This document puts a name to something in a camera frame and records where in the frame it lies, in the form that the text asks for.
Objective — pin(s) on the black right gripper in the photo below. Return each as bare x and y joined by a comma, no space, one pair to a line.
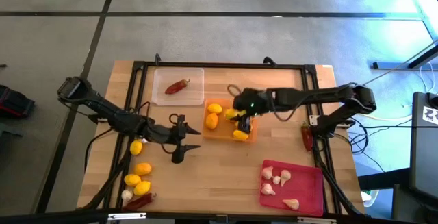
255,100

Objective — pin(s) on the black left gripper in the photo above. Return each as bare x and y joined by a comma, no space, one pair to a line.
164,135

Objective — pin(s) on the yellow lemon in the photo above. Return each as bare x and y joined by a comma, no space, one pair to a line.
215,108
240,135
135,147
231,113
132,179
141,188

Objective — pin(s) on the orange plastic bin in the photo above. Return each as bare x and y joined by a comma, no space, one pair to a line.
224,129

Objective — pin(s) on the orange-yellow lemon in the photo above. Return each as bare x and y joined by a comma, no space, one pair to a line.
142,169
211,121

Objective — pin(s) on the round white garlic bulb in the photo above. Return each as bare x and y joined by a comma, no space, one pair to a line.
143,141

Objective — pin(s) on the red pepper green stem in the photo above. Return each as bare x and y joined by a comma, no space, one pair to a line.
177,87

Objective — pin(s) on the small white garlic bulb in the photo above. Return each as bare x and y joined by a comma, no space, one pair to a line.
276,179

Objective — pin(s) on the dark red chili pepper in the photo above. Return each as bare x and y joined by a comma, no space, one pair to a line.
138,201

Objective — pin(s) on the pointed white garlic bulb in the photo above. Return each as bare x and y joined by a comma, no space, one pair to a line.
291,203

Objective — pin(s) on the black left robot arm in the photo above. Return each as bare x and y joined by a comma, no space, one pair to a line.
116,121

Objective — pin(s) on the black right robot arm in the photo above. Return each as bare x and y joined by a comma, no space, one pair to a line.
308,96

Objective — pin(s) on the clear plastic bin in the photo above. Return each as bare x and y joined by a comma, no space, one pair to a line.
161,80

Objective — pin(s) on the pink-red plastic bin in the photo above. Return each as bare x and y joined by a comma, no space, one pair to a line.
308,193

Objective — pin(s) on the white green container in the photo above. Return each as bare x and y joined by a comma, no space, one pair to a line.
369,196

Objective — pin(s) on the red and black bag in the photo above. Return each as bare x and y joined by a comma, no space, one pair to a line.
15,102

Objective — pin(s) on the dark operator desk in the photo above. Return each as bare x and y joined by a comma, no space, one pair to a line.
422,148

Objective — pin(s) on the black white fiducial marker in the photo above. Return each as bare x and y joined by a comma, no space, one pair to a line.
430,114

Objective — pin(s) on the black aluminium table frame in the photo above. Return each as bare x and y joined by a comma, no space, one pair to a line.
222,65

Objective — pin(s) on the silver metal bracket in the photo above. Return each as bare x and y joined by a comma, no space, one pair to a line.
126,216
316,221

